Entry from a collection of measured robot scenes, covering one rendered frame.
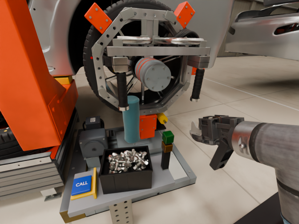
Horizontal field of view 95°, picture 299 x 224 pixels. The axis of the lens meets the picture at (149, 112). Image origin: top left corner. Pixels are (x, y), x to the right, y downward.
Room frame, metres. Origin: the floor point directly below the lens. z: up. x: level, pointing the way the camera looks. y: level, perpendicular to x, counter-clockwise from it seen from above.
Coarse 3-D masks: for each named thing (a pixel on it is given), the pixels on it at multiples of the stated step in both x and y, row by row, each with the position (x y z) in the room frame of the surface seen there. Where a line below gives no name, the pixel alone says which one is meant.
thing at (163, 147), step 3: (162, 141) 0.47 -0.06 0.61; (162, 144) 0.46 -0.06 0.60; (171, 144) 0.45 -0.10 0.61; (162, 147) 0.46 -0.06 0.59; (165, 147) 0.44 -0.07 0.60; (168, 147) 0.44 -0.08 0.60; (171, 147) 0.44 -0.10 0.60; (165, 150) 0.44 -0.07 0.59; (168, 150) 0.44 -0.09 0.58; (171, 150) 0.45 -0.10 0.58
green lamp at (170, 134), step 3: (162, 132) 0.47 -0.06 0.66; (165, 132) 0.47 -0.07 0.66; (168, 132) 0.47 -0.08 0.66; (171, 132) 0.47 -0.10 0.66; (162, 135) 0.47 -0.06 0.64; (165, 135) 0.45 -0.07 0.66; (168, 135) 0.45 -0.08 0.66; (171, 135) 0.45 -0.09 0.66; (162, 138) 0.46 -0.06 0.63; (165, 138) 0.44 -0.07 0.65; (168, 138) 0.44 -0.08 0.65; (171, 138) 0.44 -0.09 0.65; (165, 141) 0.44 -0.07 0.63; (168, 141) 0.44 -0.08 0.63; (171, 141) 0.44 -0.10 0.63
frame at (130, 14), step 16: (128, 16) 0.72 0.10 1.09; (144, 16) 0.74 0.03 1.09; (160, 16) 0.77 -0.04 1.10; (176, 16) 0.79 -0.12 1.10; (112, 32) 0.70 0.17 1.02; (176, 32) 0.80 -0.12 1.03; (96, 48) 0.67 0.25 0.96; (96, 64) 0.67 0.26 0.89; (112, 96) 0.69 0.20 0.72; (176, 96) 0.81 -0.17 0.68; (144, 112) 0.75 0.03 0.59; (160, 112) 0.78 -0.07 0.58
